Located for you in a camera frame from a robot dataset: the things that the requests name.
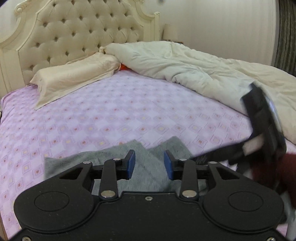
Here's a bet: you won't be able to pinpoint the cream duvet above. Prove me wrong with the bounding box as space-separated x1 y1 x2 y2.
99 41 295 143

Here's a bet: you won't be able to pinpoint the red item under duvet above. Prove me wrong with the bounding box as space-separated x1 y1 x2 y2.
120 64 130 71

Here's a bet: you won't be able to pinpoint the grey knit pants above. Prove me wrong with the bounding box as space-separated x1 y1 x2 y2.
45 137 193 193

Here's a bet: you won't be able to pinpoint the cream tufted headboard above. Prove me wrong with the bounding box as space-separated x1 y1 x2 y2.
1 1 161 96

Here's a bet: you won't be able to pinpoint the purple patterned bed sheet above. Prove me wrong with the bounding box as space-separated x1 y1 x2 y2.
1 71 251 236

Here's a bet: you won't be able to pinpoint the right bedside lamp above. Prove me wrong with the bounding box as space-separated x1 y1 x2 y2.
163 24 184 44

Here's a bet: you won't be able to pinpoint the beige satin pillow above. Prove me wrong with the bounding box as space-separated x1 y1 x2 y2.
30 53 121 109

